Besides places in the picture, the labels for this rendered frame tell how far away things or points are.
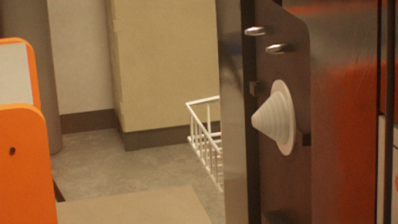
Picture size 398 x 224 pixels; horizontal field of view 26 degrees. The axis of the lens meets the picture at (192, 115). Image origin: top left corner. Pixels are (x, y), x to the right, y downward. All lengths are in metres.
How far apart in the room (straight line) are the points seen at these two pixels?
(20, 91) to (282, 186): 0.46
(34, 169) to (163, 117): 2.91
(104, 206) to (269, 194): 1.00
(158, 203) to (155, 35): 2.13
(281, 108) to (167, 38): 3.15
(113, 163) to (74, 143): 0.35
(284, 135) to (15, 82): 0.52
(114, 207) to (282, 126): 1.08
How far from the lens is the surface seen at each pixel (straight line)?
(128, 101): 3.88
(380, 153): 0.50
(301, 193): 0.69
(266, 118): 0.69
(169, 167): 3.77
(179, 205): 1.73
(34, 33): 3.85
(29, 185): 1.05
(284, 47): 0.66
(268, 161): 0.77
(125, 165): 3.83
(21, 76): 1.16
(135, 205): 1.74
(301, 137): 0.64
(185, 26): 3.84
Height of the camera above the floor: 1.44
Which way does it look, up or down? 19 degrees down
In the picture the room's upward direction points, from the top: 3 degrees counter-clockwise
